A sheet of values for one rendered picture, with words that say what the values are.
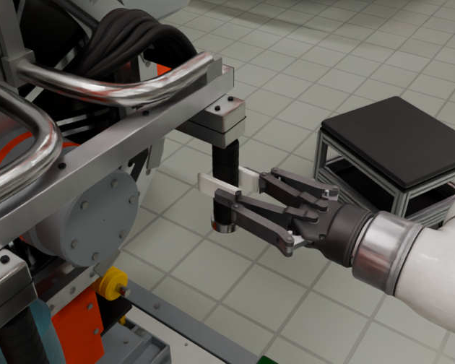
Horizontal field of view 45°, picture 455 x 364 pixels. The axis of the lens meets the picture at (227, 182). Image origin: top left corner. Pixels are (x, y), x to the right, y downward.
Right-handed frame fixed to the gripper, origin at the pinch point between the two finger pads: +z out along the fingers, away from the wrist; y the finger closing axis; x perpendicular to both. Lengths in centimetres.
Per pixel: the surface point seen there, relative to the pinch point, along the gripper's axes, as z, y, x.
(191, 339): 24, 17, -75
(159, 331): 33, 14, -75
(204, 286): 37, 39, -83
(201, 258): 44, 48, -83
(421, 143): -2, 101, -49
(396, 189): -3, 80, -53
